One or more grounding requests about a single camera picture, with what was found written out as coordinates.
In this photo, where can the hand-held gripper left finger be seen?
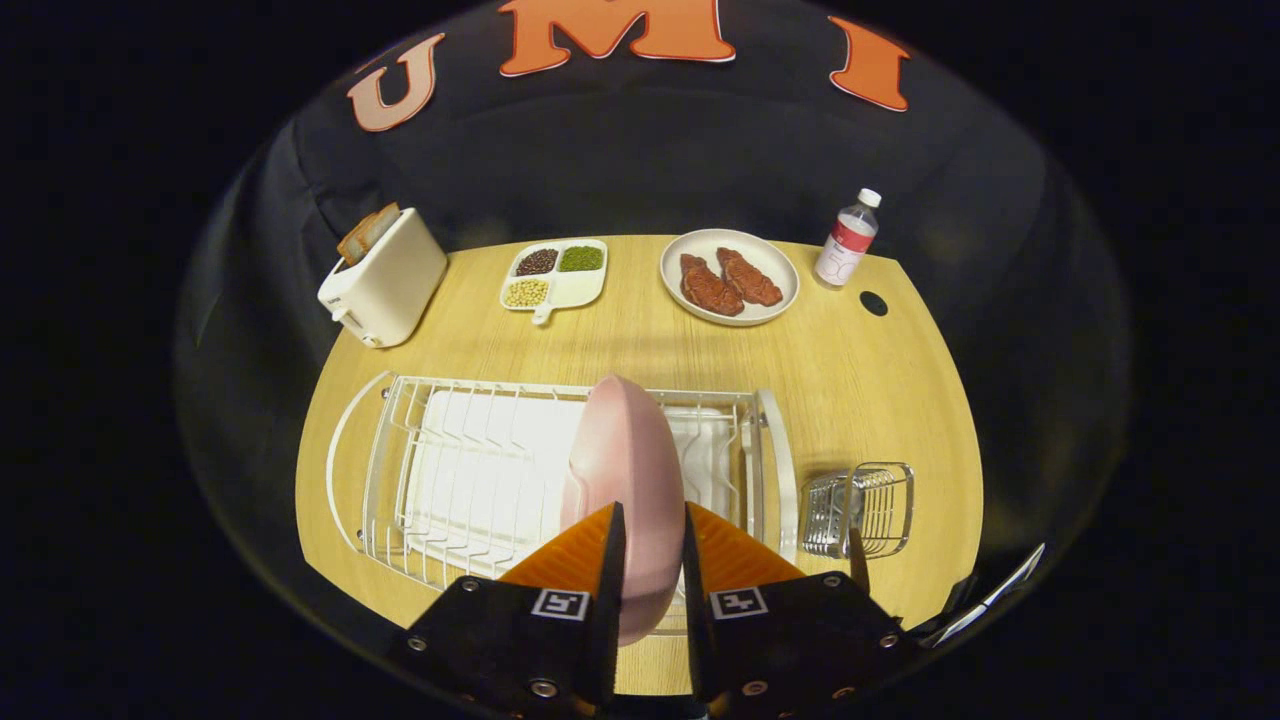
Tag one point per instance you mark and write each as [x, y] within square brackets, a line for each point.
[610, 600]

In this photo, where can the white divided dish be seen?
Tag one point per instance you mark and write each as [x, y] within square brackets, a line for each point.
[575, 290]

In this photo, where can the beige plate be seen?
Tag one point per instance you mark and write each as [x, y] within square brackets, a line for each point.
[720, 240]

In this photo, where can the white drip tray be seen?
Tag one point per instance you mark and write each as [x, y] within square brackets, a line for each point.
[530, 440]

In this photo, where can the red meat piece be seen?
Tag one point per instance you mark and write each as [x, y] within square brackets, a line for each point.
[750, 278]
[710, 288]

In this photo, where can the pile of yellow beans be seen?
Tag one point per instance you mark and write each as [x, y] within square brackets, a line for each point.
[526, 292]

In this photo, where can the brown toast slice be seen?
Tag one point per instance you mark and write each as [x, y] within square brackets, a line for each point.
[355, 243]
[382, 224]

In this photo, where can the pile of green beans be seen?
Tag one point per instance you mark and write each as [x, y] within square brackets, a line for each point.
[581, 258]

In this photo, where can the pink plate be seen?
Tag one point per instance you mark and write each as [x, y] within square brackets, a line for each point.
[625, 470]

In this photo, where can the clear plastic bottle red label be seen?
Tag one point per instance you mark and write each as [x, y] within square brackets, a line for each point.
[845, 250]

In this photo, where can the white toaster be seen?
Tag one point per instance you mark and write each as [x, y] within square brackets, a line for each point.
[390, 285]

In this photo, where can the black backdrop cloth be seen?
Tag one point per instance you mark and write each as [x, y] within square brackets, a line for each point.
[640, 150]

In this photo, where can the pile of dark red beans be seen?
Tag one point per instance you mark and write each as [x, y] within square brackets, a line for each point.
[537, 261]

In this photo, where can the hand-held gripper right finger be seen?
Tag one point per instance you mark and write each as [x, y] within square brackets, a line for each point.
[697, 620]

